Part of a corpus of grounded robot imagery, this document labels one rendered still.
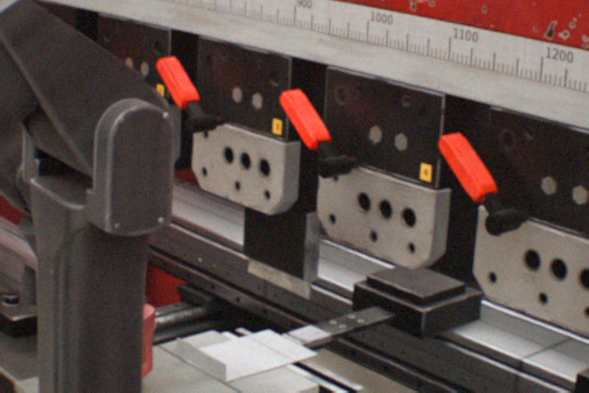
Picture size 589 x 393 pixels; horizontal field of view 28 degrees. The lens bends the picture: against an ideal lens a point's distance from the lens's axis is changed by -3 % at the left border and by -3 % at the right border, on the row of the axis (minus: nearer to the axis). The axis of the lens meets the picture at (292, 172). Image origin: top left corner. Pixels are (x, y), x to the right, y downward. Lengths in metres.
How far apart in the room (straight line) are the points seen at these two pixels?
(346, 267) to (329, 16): 0.60
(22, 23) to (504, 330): 1.00
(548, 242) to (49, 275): 0.46
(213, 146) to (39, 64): 0.70
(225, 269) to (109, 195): 1.17
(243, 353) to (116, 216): 0.73
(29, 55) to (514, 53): 0.50
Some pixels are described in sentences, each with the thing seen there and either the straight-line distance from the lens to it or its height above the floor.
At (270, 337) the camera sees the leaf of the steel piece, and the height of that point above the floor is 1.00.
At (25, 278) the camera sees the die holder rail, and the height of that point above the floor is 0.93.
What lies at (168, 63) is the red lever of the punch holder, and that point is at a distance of 1.30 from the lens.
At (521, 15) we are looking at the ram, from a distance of 1.00.
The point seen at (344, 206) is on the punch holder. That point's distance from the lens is 1.16.
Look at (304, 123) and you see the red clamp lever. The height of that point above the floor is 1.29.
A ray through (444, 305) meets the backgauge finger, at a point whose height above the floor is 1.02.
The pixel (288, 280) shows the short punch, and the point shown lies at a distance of 1.31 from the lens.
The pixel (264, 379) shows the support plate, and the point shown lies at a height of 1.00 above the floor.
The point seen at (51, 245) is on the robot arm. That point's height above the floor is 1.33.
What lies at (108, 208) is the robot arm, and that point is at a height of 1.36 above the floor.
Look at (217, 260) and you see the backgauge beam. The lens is 1.81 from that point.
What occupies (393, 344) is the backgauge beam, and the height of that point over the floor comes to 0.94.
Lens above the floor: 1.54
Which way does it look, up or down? 15 degrees down
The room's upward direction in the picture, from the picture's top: 3 degrees clockwise
